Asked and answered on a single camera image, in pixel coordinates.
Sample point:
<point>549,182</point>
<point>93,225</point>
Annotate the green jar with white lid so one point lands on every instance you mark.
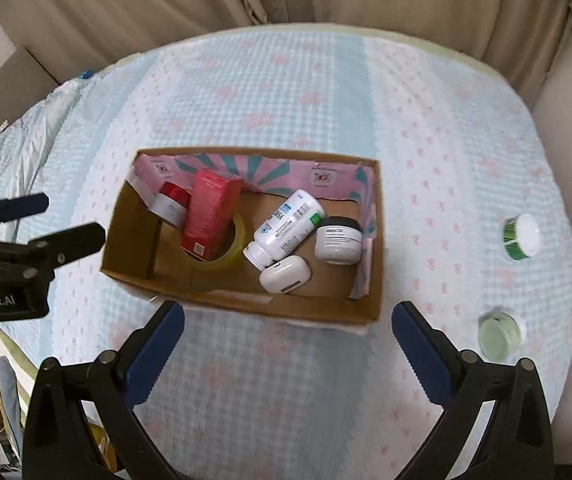
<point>521,237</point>

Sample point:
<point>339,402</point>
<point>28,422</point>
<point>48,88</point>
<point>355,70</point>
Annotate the small blue packet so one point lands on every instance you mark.
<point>85,74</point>

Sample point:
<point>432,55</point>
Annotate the grey padded headboard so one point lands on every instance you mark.
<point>18,72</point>

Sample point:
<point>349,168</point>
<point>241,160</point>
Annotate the cardboard box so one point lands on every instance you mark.
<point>286,290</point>

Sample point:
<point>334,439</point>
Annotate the white jar with black lid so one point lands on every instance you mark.
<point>338,242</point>

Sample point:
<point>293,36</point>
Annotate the red lid cosmetic jar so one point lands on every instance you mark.
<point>168,203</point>

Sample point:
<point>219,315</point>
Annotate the white pill bottle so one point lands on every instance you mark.
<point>286,225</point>

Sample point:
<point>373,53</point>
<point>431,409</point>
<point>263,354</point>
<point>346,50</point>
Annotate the white earbuds case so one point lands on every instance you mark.
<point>286,274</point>

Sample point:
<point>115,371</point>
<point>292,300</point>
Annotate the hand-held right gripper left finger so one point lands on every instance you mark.
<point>151,360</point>

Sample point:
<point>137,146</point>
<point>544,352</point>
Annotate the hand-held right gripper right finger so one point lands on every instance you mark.
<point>422,355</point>

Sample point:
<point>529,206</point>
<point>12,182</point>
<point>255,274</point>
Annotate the red carton box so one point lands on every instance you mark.
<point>208,210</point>

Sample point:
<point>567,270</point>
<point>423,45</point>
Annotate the pale green jar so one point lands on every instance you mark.
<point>501,336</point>

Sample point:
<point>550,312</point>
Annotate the yellow tape roll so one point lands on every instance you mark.
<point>225,255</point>

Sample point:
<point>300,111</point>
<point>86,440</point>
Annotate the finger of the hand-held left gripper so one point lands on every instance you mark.
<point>23,205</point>
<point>68,241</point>

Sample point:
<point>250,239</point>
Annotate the pale green mattress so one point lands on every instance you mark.
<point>416,42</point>

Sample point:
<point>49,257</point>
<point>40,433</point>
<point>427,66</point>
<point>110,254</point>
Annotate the light blue crumpled quilt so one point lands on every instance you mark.
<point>35,125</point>

